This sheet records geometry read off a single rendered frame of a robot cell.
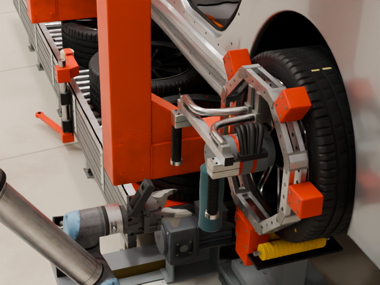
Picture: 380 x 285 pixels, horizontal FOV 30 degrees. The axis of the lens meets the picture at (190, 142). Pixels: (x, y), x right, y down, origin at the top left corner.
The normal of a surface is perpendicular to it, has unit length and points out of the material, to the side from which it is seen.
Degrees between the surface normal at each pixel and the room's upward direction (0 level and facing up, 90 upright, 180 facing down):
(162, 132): 90
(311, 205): 90
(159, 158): 90
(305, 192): 0
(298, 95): 35
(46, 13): 90
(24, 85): 0
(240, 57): 45
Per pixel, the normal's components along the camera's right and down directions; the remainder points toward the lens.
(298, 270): 0.35, 0.47
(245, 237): -0.94, 0.15
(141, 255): 0.02, -0.87
